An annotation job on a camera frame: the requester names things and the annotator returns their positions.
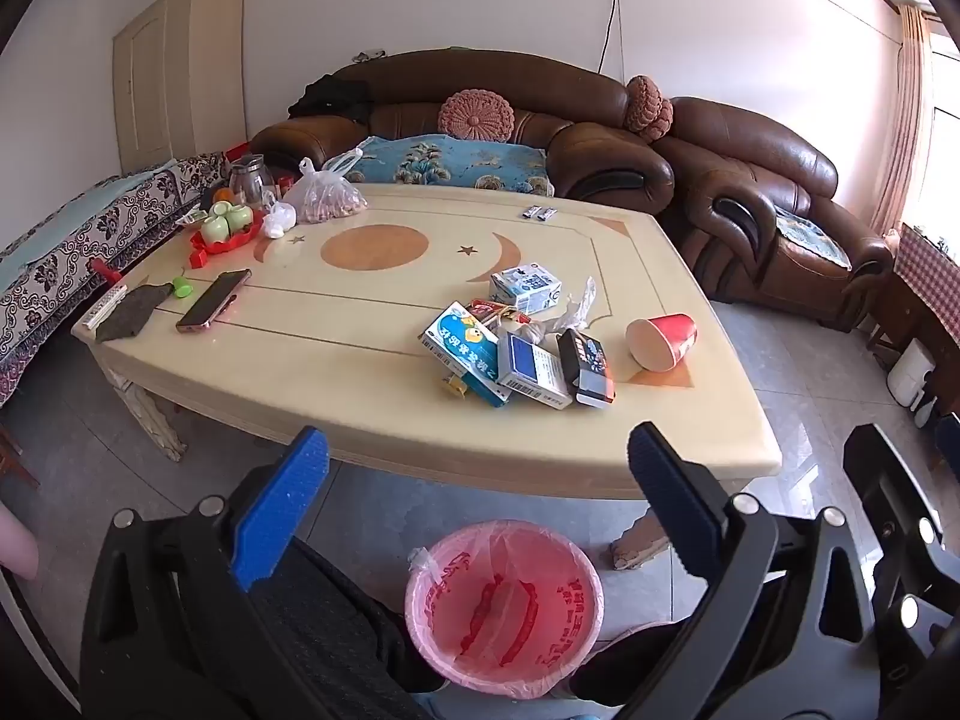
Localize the blue armchair seat cloth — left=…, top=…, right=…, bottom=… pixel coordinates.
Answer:
left=775, top=206, right=852, bottom=271

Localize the red tray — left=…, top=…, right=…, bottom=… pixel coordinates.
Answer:
left=187, top=204, right=267, bottom=269

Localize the pink curtain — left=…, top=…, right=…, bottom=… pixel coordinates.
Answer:
left=870, top=6, right=935, bottom=237

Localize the blue cartoon medicine box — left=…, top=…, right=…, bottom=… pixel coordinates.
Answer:
left=418, top=301, right=511, bottom=407

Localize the plastic bag of nuts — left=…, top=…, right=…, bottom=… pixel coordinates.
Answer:
left=281, top=157, right=370, bottom=224

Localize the black wall cable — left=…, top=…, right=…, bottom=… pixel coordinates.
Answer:
left=598, top=0, right=625, bottom=76

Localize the table with checkered cloth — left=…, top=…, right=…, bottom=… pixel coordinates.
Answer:
left=870, top=223, right=960, bottom=421

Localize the black clothing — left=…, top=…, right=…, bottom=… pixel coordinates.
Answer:
left=289, top=73, right=374, bottom=121

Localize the patterned bed blanket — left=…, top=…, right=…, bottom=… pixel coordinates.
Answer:
left=0, top=152, right=230, bottom=406

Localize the brown leather sofa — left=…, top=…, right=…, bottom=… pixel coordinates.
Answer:
left=247, top=50, right=676, bottom=222

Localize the black box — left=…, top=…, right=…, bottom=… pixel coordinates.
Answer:
left=557, top=328, right=617, bottom=410

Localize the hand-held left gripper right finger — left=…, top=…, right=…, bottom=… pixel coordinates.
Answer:
left=622, top=422, right=882, bottom=720

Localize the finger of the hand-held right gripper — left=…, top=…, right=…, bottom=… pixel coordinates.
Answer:
left=844, top=424, right=960, bottom=720

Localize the glass teapot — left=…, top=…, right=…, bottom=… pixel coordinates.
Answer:
left=227, top=154, right=277, bottom=201

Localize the pink round cushion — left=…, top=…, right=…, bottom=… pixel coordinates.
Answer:
left=439, top=90, right=516, bottom=143
left=624, top=75, right=674, bottom=143

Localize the brown leather armchair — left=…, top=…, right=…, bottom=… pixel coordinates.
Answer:
left=652, top=96, right=895, bottom=332

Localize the clear plastic wrapper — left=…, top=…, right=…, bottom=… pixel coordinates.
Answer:
left=551, top=277, right=601, bottom=335

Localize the smartphone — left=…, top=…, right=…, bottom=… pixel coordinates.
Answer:
left=176, top=268, right=253, bottom=333

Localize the dark felt cloth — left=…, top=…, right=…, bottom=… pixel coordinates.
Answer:
left=96, top=283, right=175, bottom=344

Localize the person's right leg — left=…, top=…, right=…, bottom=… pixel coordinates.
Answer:
left=568, top=619, right=695, bottom=706

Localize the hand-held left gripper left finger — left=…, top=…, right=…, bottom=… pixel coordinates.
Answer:
left=79, top=426, right=331, bottom=720

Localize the pink lined waste bin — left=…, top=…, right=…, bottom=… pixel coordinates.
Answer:
left=405, top=520, right=603, bottom=700

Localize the white remote control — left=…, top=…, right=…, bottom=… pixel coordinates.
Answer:
left=81, top=285, right=128, bottom=329

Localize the blue and white box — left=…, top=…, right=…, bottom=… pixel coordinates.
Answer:
left=497, top=330, right=572, bottom=412

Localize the red paper cup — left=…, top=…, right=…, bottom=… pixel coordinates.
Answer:
left=626, top=313, right=698, bottom=372

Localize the white appliance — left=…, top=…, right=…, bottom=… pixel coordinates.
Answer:
left=889, top=340, right=937, bottom=402

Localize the light blue stool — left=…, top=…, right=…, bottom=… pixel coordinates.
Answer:
left=412, top=690, right=623, bottom=720

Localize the white and blue milk carton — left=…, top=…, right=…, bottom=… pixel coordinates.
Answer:
left=490, top=265, right=563, bottom=314

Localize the red snack packet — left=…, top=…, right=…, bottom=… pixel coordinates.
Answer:
left=469, top=298, right=530, bottom=325

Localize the cream wardrobe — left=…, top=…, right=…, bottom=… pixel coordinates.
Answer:
left=112, top=0, right=247, bottom=173

